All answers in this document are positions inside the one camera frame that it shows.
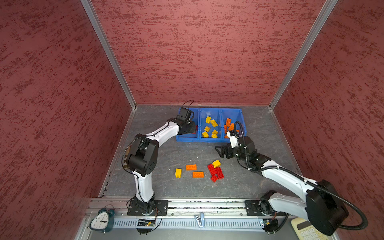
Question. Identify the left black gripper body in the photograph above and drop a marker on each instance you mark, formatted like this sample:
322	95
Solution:
190	127

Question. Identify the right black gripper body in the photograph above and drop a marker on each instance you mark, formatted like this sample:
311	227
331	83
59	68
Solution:
234	152

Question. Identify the blue three-compartment bin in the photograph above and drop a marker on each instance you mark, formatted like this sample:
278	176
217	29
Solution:
220	115

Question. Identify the yellow long lego bottom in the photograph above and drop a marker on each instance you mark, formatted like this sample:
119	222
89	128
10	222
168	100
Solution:
213	123

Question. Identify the red lego cluster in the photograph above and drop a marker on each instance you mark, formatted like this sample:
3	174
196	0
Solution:
216	173

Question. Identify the yellow lego small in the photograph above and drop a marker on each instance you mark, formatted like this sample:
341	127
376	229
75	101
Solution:
178	173

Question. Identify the orange lego stack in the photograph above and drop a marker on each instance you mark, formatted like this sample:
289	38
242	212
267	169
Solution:
196	174

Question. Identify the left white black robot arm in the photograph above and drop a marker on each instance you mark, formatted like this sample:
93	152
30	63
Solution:
142	154

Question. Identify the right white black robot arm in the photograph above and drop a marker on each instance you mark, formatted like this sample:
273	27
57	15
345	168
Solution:
315	201

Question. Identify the beige calculator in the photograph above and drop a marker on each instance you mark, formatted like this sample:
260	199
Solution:
305	230

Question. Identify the green alarm clock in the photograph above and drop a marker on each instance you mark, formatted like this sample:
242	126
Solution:
103	221

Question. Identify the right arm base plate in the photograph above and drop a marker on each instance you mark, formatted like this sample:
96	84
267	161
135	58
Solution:
253	209

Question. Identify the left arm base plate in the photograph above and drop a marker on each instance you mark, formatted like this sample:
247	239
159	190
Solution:
138	208

